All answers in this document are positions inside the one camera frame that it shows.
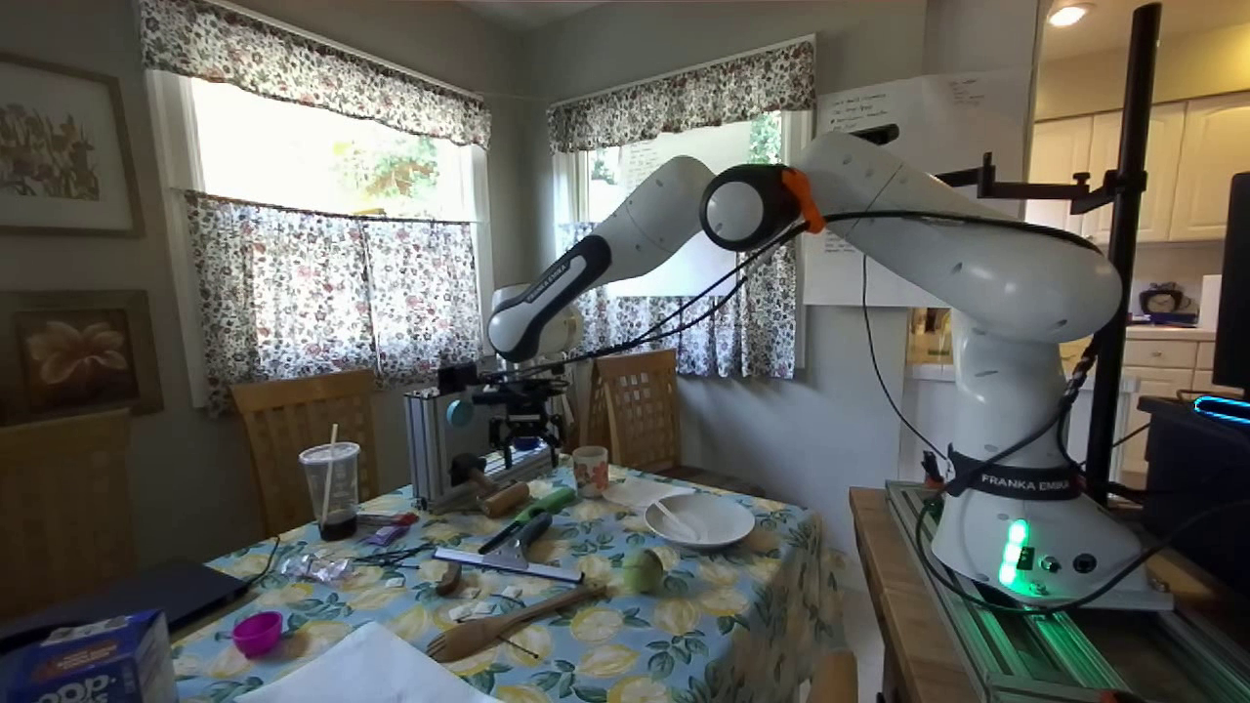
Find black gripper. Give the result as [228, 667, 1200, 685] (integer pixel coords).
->
[487, 383, 576, 478]

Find wooden pestle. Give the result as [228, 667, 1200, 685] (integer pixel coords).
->
[422, 583, 614, 667]

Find floral window valance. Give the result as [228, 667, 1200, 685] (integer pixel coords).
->
[543, 36, 819, 157]
[132, 0, 496, 154]

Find short wooden roller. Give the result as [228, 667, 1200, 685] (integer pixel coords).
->
[476, 478, 534, 523]

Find small patterned cup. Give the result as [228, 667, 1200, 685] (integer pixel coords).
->
[571, 442, 614, 502]

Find wooden dining chair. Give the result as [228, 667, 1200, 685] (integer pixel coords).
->
[232, 369, 382, 541]
[0, 407, 137, 619]
[586, 346, 689, 478]

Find red purple packet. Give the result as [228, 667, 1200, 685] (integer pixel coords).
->
[352, 511, 426, 553]

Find green pear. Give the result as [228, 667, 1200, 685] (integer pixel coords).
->
[616, 542, 670, 602]

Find white plate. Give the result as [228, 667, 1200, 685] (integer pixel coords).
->
[636, 488, 763, 554]

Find lemon print tablecloth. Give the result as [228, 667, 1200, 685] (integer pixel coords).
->
[170, 465, 851, 703]

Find clear plastic cup with straw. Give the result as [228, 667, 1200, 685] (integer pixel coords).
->
[299, 419, 368, 549]

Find clear plastic wrapper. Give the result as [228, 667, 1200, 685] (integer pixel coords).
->
[275, 542, 358, 589]

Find floral cafe curtain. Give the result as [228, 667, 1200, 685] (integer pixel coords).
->
[562, 238, 805, 387]
[184, 188, 487, 421]

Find white paper sheet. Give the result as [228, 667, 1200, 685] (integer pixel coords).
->
[236, 619, 500, 703]

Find small magenta cup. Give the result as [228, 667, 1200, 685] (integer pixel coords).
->
[232, 611, 288, 666]

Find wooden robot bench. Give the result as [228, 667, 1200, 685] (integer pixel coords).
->
[844, 484, 1250, 703]

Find dark flat laptop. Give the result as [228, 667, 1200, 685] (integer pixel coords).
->
[0, 554, 258, 658]

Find framed orange flower picture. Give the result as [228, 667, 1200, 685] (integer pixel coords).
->
[0, 287, 166, 430]

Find blue cardboard box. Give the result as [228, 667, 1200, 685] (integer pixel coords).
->
[0, 606, 184, 703]

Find framed botanical print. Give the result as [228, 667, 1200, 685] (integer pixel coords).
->
[0, 50, 144, 243]

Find black cabinet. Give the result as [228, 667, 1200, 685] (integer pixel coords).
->
[1136, 391, 1250, 597]

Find ceiling light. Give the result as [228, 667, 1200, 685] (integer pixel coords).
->
[1043, 0, 1093, 36]

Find black monitor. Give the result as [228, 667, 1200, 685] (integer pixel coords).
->
[1207, 169, 1250, 395]

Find white kitchen cabinets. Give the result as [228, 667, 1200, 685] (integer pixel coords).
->
[1026, 92, 1250, 247]

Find green handled tool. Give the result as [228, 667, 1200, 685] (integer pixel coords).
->
[472, 484, 579, 560]

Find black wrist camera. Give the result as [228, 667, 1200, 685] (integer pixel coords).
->
[435, 365, 579, 398]

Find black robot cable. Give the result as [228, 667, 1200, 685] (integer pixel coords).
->
[521, 208, 1176, 619]

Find orange cable strap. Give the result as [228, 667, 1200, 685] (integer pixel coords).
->
[779, 166, 829, 238]

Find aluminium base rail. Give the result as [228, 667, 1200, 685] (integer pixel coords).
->
[888, 481, 1250, 703]

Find black camera stand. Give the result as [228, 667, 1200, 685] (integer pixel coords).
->
[956, 0, 1163, 508]

